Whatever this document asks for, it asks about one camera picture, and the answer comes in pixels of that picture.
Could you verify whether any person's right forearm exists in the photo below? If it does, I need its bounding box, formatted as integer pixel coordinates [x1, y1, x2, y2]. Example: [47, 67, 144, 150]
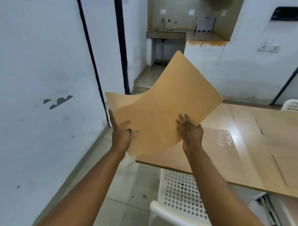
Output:
[185, 149, 264, 226]

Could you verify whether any thick black wall pipe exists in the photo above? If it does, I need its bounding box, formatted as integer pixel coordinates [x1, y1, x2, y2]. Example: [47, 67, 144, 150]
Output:
[114, 0, 131, 95]

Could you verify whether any white perforated plastic chair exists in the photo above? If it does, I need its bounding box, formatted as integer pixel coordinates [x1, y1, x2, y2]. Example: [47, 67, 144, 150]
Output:
[149, 168, 234, 226]
[280, 99, 298, 112]

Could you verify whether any brown paper sheet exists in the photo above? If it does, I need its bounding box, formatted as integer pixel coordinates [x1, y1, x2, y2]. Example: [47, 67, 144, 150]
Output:
[105, 50, 224, 157]

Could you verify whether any thin black wall pipe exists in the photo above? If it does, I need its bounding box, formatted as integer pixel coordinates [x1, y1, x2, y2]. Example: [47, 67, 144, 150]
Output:
[77, 0, 111, 127]

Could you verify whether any person's left hand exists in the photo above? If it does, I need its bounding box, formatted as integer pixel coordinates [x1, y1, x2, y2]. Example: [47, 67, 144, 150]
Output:
[108, 109, 133, 160]

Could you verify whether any white board with holes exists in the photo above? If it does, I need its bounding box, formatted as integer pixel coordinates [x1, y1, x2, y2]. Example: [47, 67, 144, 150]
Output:
[194, 16, 216, 33]

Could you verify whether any slanted black wall pipe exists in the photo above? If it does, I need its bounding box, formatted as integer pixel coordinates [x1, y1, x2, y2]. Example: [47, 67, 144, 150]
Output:
[271, 67, 298, 106]

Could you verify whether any black wall-mounted box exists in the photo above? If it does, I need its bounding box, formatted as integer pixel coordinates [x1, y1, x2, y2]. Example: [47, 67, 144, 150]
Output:
[270, 6, 298, 22]

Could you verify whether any person's right hand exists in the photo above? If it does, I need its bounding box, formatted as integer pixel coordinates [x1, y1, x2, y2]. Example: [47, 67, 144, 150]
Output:
[176, 113, 204, 156]

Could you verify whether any stone sink counter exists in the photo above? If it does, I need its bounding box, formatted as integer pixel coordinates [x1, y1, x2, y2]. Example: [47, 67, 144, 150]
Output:
[146, 29, 230, 47]

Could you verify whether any clear bubble wrap sheet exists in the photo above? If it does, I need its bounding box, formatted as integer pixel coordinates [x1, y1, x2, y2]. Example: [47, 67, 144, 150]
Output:
[201, 129, 234, 150]

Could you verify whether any person's left forearm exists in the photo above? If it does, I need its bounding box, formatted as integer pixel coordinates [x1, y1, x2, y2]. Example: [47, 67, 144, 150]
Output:
[33, 149, 127, 226]

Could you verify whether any grey drain pipe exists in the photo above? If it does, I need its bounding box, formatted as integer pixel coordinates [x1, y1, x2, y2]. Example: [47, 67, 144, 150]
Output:
[160, 38, 167, 66]

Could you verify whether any white double switch plate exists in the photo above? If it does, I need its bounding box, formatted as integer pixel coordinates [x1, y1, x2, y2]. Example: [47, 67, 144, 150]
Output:
[257, 43, 281, 53]

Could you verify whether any metal table leg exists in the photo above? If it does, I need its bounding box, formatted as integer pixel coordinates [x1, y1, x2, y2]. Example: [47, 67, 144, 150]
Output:
[253, 193, 281, 226]

